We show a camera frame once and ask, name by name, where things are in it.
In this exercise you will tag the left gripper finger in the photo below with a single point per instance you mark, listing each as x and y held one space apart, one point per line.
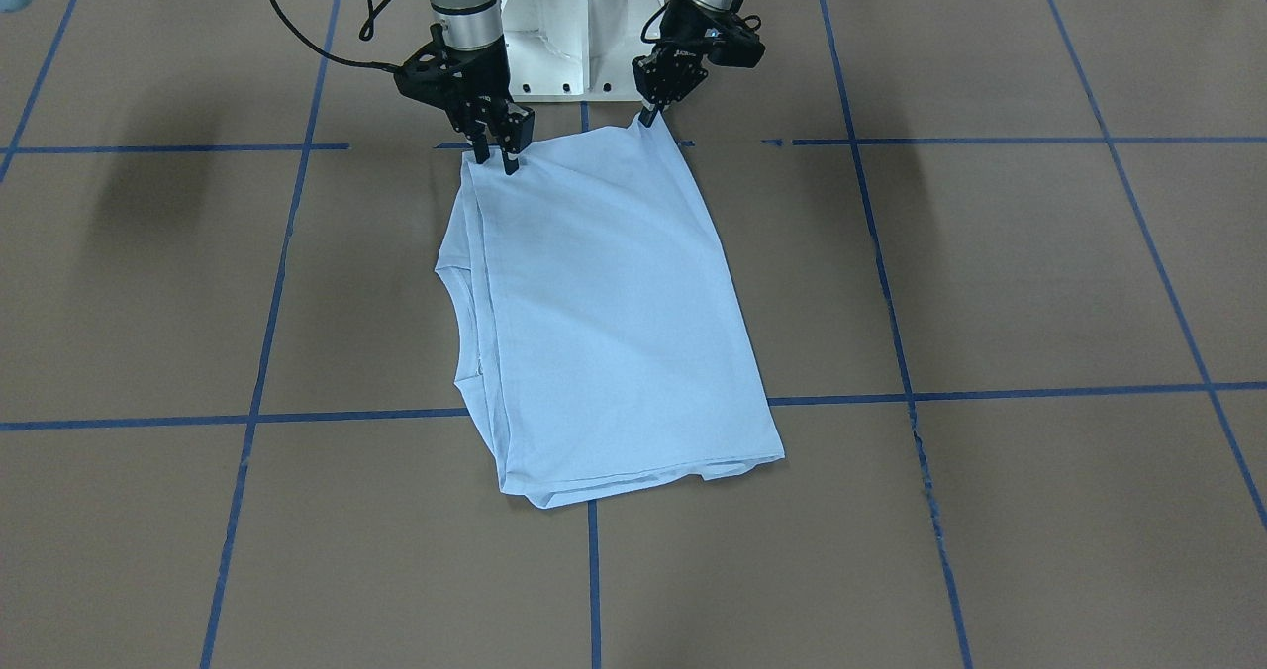
649 113

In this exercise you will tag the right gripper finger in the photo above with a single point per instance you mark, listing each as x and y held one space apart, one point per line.
514 132
479 138

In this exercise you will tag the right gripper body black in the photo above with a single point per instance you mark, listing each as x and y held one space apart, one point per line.
485 79

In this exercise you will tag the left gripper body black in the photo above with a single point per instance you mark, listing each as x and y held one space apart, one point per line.
677 59

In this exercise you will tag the light blue t-shirt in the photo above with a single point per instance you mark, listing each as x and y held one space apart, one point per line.
601 346

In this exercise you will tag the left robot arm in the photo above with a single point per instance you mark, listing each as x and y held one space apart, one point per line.
684 37

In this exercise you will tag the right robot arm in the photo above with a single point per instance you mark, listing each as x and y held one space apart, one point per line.
469 24

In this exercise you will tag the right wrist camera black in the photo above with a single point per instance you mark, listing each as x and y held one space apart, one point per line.
431 76

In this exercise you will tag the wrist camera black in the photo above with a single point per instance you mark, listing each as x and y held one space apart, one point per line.
431 76
732 40

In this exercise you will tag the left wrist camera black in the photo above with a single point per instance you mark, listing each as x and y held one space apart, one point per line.
732 40

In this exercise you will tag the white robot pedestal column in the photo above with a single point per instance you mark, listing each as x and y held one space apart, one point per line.
576 50

